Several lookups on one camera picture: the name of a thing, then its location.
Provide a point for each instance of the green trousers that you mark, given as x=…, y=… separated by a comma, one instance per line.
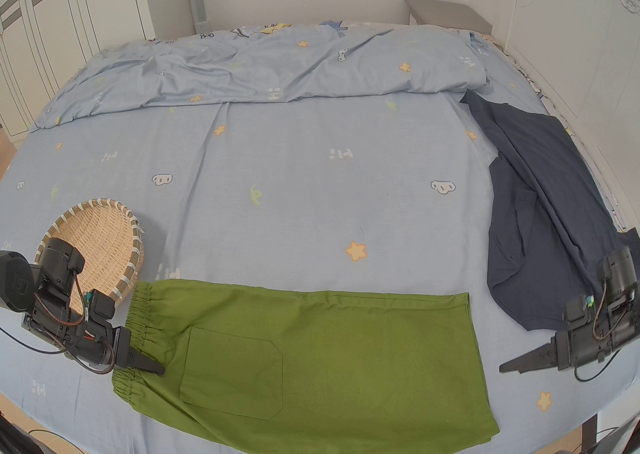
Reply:
x=350, y=357

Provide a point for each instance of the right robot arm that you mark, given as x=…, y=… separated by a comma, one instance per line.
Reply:
x=622, y=287

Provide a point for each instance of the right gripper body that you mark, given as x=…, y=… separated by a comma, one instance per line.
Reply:
x=580, y=344

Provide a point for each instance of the bed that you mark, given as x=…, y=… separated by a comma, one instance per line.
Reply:
x=325, y=167

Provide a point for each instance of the round woven basket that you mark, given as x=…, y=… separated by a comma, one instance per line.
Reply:
x=100, y=237

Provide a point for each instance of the white wardrobe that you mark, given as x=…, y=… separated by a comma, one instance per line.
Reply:
x=65, y=26

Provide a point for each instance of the dark blue garment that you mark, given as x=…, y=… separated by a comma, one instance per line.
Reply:
x=540, y=202

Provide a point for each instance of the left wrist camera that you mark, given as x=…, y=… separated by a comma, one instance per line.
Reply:
x=102, y=306

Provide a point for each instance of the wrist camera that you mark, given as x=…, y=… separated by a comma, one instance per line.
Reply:
x=577, y=311
x=102, y=306

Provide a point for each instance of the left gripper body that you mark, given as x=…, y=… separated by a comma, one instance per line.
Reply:
x=97, y=347

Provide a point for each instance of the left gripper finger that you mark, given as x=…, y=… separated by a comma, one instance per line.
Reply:
x=144, y=363

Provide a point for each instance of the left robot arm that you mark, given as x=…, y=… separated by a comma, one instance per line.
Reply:
x=55, y=267

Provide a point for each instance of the grey bedside table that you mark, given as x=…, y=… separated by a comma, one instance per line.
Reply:
x=445, y=14

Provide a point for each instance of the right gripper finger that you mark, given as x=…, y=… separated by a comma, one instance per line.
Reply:
x=542, y=349
x=530, y=366

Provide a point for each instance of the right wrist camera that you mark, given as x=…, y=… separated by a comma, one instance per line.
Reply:
x=577, y=311

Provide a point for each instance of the pale blue quilt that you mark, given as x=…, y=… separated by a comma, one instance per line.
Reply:
x=280, y=66

